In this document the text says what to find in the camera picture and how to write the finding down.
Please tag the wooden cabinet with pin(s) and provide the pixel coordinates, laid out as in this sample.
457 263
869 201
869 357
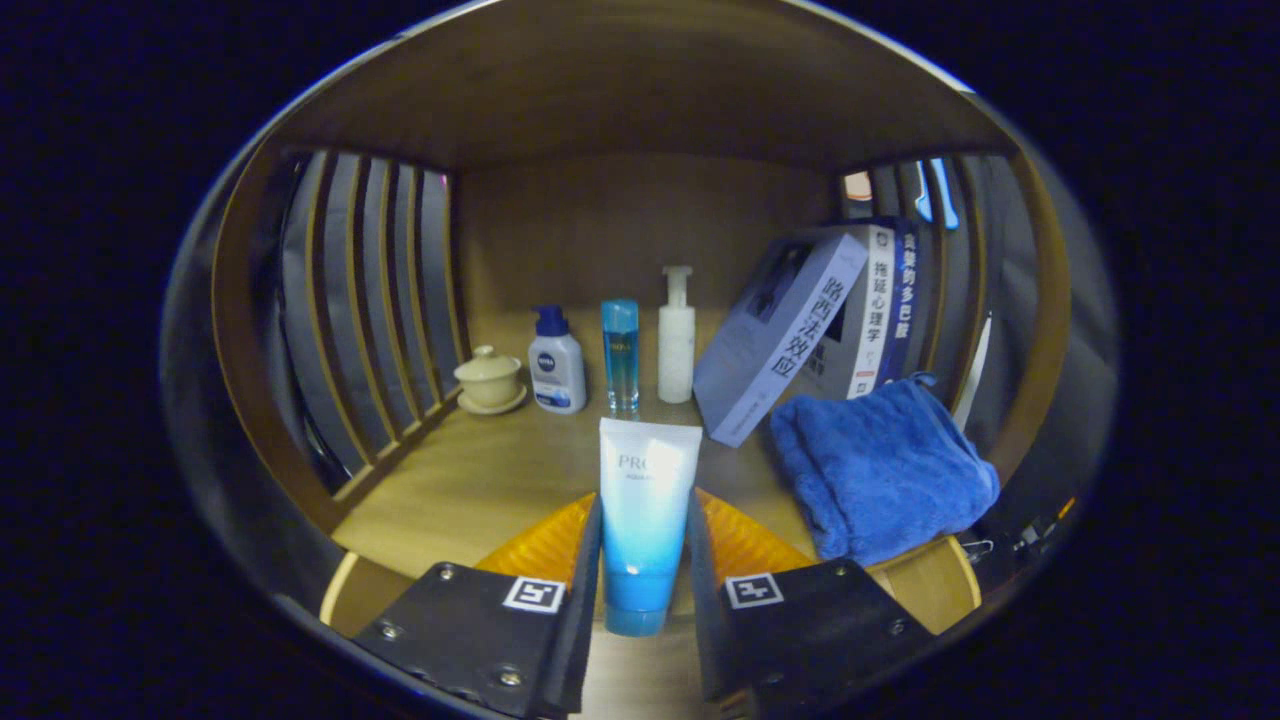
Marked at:
620 90

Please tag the white lotion bottle blue cap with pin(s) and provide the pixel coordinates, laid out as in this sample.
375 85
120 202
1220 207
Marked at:
557 370

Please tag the wooden countertop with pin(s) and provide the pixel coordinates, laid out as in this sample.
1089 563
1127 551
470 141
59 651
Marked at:
480 480

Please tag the blue towel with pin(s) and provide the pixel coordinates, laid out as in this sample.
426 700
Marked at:
880 470

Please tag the beige lidded teacup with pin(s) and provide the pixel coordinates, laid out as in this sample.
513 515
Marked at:
490 380

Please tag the clear blue bottle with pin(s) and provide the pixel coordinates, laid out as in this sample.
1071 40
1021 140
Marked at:
620 350

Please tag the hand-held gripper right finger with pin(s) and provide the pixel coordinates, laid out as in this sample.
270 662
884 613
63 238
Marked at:
800 630

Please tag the lavender book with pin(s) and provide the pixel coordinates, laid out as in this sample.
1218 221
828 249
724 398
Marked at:
770 340

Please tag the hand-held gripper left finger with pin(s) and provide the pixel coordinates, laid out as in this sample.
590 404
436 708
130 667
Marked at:
480 630

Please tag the white spine book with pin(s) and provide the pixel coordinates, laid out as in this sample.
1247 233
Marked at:
870 320

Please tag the white and blue tube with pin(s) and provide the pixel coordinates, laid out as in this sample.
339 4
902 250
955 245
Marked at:
645 520

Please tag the dark blue book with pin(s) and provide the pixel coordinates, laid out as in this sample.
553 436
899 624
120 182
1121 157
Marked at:
905 300

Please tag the white pump bottle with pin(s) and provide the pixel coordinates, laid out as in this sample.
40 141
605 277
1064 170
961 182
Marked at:
676 345

